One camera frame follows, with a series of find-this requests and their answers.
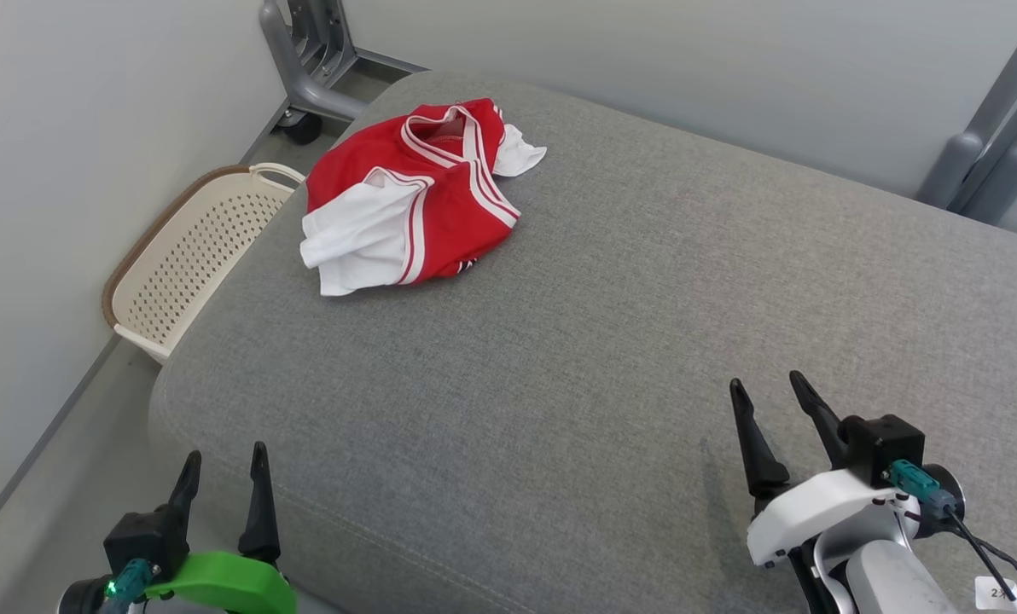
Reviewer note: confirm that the red and white basketball jersey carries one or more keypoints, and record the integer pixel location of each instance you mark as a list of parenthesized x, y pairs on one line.
[(449, 205)]

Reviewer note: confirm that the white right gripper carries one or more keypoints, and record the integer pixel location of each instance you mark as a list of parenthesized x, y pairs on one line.
[(816, 507)]

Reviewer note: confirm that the grey wheeled metal stand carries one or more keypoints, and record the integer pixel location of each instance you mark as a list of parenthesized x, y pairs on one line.
[(304, 81)]

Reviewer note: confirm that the cream perforated laundry basket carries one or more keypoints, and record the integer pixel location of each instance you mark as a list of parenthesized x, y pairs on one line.
[(184, 264)]

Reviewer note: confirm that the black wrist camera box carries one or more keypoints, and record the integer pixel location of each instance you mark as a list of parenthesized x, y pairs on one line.
[(888, 448), (146, 541)]

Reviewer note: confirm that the white printed label tag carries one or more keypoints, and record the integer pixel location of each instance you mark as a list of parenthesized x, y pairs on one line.
[(999, 594)]

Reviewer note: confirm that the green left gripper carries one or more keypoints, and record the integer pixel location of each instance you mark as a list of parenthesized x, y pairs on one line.
[(227, 580)]

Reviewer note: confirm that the grey metal post pair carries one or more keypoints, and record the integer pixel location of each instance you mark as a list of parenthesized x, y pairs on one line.
[(978, 162)]

